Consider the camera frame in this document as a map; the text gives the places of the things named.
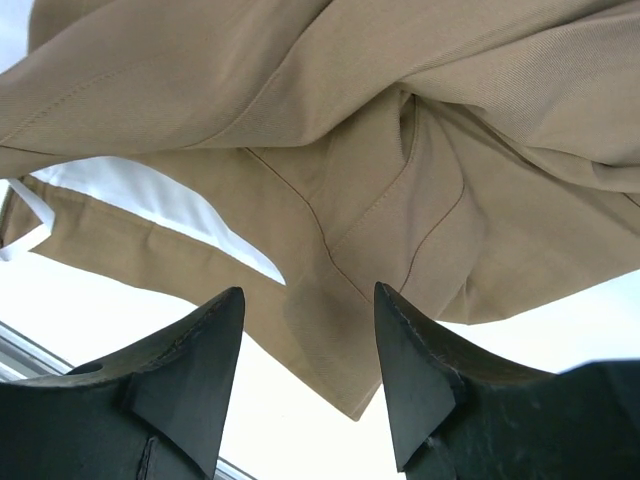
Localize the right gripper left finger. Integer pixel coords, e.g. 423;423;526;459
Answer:
1;287;245;479

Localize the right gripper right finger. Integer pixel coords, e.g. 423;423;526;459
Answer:
374;283;639;479

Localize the tan skirt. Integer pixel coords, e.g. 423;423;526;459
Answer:
1;1;639;419

